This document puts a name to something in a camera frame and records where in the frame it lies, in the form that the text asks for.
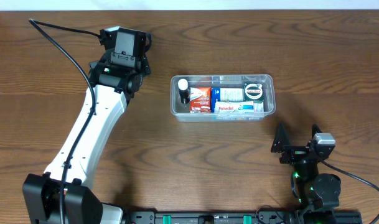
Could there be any black left camera cable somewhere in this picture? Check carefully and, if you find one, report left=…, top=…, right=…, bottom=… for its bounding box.
left=28, top=18, right=103, bottom=224

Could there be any dark bottle white cap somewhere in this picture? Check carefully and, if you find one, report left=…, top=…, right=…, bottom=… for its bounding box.
left=177, top=78, right=190, bottom=104

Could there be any clear plastic container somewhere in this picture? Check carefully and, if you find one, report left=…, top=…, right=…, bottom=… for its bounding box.
left=171, top=74, right=276, bottom=122

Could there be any white Panadol box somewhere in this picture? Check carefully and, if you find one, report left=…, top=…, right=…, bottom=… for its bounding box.
left=214, top=101, right=255, bottom=113

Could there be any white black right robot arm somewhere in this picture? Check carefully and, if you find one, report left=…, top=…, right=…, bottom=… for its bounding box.
left=271, top=123, right=341, bottom=223

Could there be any large blue white medicine box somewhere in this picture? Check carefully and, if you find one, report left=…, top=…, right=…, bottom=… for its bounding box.
left=210, top=87, right=264, bottom=113

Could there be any red medicine box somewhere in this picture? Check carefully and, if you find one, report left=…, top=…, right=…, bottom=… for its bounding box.
left=190, top=87, right=212, bottom=113

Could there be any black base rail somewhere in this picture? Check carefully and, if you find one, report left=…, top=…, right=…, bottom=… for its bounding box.
left=120, top=210, right=363, bottom=224

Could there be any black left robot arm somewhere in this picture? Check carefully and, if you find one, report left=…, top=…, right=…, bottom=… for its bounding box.
left=22, top=52, right=151, bottom=223

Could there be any green round-logo box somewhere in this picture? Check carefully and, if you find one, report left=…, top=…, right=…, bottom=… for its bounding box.
left=243, top=83, right=264, bottom=101

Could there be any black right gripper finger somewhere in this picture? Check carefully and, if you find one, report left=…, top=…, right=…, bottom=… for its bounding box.
left=271, top=123, right=290, bottom=153
left=311, top=124, right=322, bottom=137

